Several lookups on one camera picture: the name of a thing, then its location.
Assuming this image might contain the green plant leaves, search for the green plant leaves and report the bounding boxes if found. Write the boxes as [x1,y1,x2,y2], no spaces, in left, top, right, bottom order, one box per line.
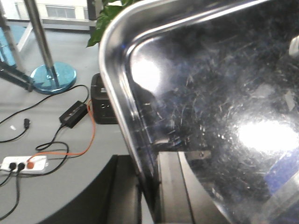
[87,0,138,47]

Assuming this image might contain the blue round stand base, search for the blue round stand base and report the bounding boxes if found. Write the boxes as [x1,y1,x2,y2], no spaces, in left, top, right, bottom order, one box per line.
[30,62,77,95]

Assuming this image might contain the white power strip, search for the white power strip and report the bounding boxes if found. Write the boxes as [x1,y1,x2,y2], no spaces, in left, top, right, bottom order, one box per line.
[0,155,49,174]

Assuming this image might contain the orange cable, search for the orange cable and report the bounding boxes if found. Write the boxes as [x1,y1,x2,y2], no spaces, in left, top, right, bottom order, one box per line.
[27,99,96,165]

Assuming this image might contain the black power adapter brick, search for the black power adapter brick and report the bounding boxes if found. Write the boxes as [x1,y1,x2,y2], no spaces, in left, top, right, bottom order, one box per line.
[59,101,87,128]

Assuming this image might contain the black adapter power cord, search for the black adapter power cord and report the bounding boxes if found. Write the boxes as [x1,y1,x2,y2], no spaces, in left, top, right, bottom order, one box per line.
[0,84,90,220]

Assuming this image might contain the black box device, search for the black box device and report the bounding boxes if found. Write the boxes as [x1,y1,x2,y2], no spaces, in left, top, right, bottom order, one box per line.
[91,73,118,125]

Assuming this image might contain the silver steel tray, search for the silver steel tray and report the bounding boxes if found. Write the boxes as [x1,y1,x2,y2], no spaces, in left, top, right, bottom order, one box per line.
[99,0,299,224]

